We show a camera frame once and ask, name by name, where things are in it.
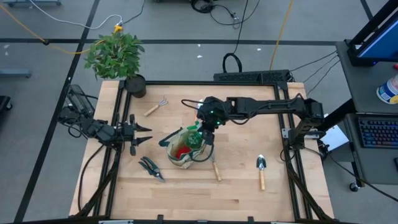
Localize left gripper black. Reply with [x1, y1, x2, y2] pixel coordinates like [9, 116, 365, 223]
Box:
[119, 113, 154, 157]

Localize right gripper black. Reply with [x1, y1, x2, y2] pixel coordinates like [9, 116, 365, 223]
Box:
[197, 96, 231, 146]

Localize green spray bottle white trigger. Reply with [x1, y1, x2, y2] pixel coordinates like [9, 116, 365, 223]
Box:
[185, 120, 205, 150]

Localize bent-tine hand rake wooden handle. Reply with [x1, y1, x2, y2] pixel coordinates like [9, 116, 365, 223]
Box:
[143, 96, 169, 118]

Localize red black gardening gloves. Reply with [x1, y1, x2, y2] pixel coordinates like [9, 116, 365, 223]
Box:
[174, 146, 192, 160]

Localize straight-tine cultivator fork wooden handle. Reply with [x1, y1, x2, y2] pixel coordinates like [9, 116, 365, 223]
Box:
[210, 152, 223, 182]

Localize green-handled pruning shears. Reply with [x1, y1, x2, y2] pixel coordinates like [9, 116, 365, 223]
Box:
[137, 156, 166, 183]

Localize wide trowel wooden handle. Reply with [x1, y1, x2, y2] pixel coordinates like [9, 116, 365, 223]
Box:
[256, 154, 267, 192]

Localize beige green gardening bag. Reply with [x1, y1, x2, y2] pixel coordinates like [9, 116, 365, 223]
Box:
[158, 125, 216, 170]

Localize black perforated equipment box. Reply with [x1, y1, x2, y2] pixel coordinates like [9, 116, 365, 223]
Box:
[213, 69, 294, 84]

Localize green plant in black pot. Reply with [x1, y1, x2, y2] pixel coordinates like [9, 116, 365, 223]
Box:
[83, 30, 147, 99]

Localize black computer desk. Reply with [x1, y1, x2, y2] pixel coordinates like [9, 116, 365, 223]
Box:
[334, 40, 398, 187]

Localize black backlit keyboard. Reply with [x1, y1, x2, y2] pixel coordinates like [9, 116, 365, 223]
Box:
[357, 117, 398, 149]

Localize blue white round container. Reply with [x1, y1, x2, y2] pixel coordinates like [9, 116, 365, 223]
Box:
[375, 73, 398, 105]

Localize black computer monitor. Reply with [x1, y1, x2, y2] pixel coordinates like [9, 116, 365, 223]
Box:
[344, 0, 398, 67]

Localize black metal table frame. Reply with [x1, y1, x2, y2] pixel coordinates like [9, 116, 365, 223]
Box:
[74, 80, 335, 223]

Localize black hanging cable with loop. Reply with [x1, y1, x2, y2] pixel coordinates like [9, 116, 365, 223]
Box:
[221, 0, 250, 74]

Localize yellow floor cable with plug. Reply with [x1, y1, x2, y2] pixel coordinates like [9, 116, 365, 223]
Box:
[0, 4, 124, 56]

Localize yellow hanging cable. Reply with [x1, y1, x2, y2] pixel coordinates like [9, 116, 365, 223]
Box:
[268, 0, 295, 72]

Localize thin black cable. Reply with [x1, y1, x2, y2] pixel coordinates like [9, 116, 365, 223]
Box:
[290, 50, 339, 72]
[305, 59, 341, 95]
[302, 55, 340, 83]

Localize coiled black floor cable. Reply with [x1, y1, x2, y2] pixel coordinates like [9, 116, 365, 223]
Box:
[189, 0, 241, 27]

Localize white floor cable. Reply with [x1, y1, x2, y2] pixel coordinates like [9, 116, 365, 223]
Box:
[29, 0, 124, 30]

